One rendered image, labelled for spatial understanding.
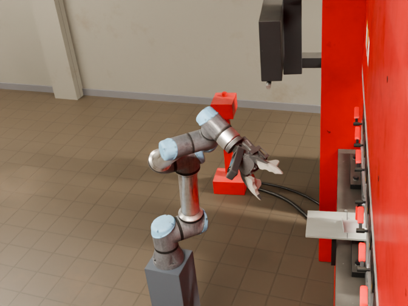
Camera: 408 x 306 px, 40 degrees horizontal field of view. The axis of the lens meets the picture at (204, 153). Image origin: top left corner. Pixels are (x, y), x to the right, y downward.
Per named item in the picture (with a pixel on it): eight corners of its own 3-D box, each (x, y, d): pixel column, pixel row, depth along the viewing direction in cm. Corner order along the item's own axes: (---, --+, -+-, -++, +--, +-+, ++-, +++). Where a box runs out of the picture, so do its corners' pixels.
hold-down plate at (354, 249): (350, 231, 257) (351, 226, 255) (362, 232, 256) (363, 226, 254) (351, 277, 232) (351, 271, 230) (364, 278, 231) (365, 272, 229)
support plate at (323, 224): (307, 212, 254) (307, 210, 253) (367, 215, 248) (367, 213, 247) (305, 237, 239) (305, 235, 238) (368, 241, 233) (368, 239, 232)
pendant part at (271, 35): (265, 53, 359) (263, -3, 340) (284, 52, 356) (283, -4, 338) (260, 81, 321) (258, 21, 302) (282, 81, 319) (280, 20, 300)
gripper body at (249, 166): (271, 156, 186) (246, 131, 189) (257, 166, 180) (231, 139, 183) (260, 169, 191) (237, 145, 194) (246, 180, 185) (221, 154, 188)
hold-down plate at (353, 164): (349, 158, 310) (350, 153, 308) (359, 158, 308) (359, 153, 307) (350, 189, 285) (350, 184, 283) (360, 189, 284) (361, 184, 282)
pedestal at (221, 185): (218, 180, 461) (209, 88, 418) (248, 181, 455) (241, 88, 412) (214, 193, 444) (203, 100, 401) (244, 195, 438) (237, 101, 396)
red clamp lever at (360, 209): (356, 205, 201) (356, 232, 198) (368, 206, 200) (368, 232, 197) (356, 206, 203) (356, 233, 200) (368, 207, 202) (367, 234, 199)
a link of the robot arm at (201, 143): (184, 141, 203) (188, 126, 194) (212, 132, 207) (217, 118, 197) (192, 159, 200) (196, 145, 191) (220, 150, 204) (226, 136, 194)
